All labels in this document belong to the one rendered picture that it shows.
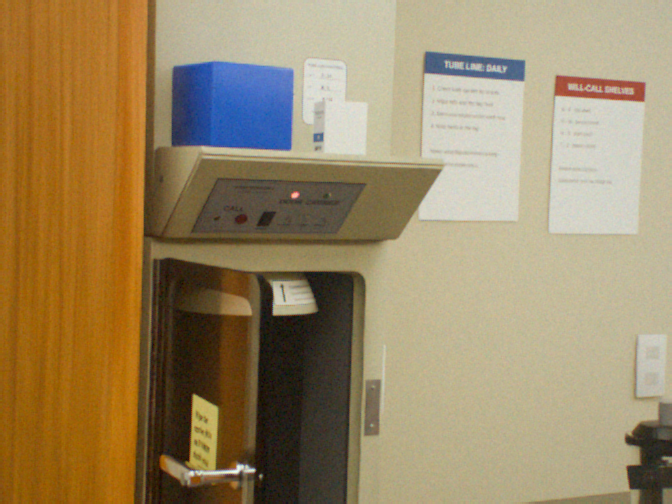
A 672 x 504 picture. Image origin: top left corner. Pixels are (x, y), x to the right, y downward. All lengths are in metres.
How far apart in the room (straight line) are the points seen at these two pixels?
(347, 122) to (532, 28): 0.89
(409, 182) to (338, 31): 0.21
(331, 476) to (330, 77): 0.50
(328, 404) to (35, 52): 0.56
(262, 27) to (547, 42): 0.91
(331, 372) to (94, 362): 0.38
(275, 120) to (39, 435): 0.46
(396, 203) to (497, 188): 0.75
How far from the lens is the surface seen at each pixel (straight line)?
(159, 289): 1.52
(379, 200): 1.59
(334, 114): 1.55
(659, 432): 1.77
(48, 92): 1.60
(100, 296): 1.45
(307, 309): 1.66
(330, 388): 1.74
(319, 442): 1.77
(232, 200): 1.49
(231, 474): 1.29
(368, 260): 1.67
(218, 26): 1.57
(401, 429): 2.27
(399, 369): 2.25
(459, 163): 2.29
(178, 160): 1.47
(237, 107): 1.45
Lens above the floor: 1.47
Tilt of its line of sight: 3 degrees down
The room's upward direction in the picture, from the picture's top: 2 degrees clockwise
